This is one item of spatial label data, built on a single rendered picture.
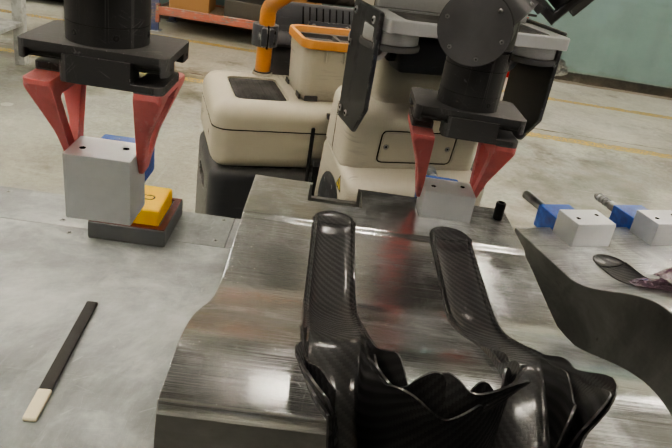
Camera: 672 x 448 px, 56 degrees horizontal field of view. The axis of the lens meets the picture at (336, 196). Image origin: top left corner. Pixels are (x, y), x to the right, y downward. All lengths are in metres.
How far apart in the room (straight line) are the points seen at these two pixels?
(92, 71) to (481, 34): 0.28
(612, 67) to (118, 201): 6.00
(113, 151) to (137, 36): 0.09
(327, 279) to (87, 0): 0.27
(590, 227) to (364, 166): 0.35
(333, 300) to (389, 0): 0.46
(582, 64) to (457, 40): 5.76
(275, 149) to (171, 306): 0.62
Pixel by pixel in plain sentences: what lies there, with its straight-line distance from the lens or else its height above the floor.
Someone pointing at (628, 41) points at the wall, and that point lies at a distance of 6.34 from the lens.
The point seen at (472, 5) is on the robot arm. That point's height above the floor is 1.10.
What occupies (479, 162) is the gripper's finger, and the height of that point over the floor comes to 0.94.
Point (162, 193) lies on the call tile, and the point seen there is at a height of 0.84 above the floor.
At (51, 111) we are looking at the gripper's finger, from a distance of 0.49.
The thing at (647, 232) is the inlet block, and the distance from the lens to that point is 0.80.
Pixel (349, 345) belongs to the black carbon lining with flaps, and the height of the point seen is 0.92.
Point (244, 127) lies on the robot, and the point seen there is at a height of 0.77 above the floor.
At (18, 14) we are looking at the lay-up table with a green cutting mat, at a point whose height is 0.30.
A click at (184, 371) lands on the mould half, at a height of 0.93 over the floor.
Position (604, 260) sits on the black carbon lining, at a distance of 0.73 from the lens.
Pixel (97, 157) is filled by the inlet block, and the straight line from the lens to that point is 0.49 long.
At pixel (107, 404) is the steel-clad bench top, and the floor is 0.80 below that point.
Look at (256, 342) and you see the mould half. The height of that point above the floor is 0.93.
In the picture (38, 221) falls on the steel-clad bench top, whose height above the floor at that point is 0.80.
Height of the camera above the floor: 1.15
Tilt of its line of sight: 24 degrees down
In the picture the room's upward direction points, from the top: 9 degrees clockwise
